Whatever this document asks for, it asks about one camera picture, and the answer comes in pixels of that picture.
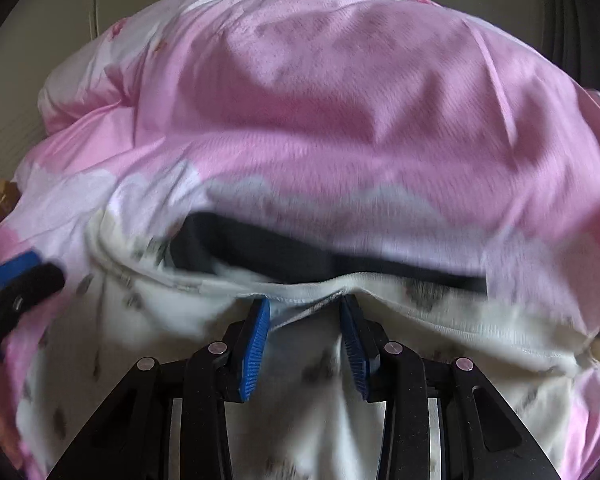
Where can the white printed polo shirt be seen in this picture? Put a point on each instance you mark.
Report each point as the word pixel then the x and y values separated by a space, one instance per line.
pixel 330 360

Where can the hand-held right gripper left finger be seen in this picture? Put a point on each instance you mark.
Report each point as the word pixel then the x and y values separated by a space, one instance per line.
pixel 252 350

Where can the pink floral duvet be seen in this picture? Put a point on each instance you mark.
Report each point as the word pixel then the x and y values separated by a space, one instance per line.
pixel 330 125

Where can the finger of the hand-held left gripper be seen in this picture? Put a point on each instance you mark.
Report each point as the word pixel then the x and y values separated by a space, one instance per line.
pixel 27 287
pixel 17 269

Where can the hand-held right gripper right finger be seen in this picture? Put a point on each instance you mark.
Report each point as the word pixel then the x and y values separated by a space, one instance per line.
pixel 355 355

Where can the pink and white pillow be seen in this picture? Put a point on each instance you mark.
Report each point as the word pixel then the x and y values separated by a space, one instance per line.
pixel 80 95

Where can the white sliding wardrobe door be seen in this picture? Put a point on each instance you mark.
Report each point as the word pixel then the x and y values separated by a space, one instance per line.
pixel 35 35

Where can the green curtain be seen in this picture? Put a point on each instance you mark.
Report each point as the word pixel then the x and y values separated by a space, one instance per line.
pixel 575 15

